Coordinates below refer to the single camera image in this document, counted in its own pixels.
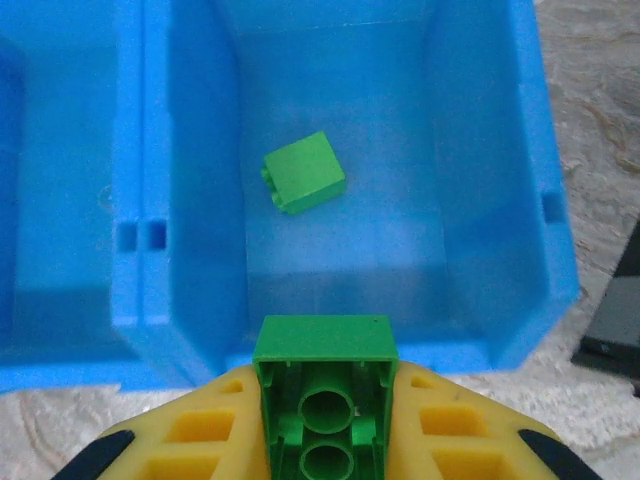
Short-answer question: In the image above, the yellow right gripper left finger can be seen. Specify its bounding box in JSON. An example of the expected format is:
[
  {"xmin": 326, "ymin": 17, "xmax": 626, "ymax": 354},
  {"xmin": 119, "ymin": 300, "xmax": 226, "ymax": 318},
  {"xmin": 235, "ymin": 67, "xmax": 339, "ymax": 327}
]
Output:
[{"xmin": 59, "ymin": 363, "xmax": 274, "ymax": 480}]

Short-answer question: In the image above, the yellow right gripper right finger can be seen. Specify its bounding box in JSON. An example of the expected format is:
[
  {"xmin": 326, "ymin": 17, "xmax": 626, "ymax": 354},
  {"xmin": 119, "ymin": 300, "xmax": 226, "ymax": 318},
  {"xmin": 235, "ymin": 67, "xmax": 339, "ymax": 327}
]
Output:
[{"xmin": 383, "ymin": 358, "xmax": 589, "ymax": 480}]

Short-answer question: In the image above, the green lego brick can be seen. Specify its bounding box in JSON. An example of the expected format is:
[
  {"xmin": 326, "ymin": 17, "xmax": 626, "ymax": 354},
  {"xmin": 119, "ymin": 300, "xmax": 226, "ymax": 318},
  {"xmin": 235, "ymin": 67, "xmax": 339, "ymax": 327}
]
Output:
[
  {"xmin": 260, "ymin": 130, "xmax": 347, "ymax": 219},
  {"xmin": 252, "ymin": 314, "xmax": 401, "ymax": 480}
]

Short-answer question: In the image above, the long black strip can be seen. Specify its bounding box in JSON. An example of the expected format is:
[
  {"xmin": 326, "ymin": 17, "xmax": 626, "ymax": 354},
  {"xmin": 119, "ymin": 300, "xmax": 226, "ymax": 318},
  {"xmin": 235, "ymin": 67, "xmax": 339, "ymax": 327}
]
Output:
[{"xmin": 569, "ymin": 229, "xmax": 640, "ymax": 396}]

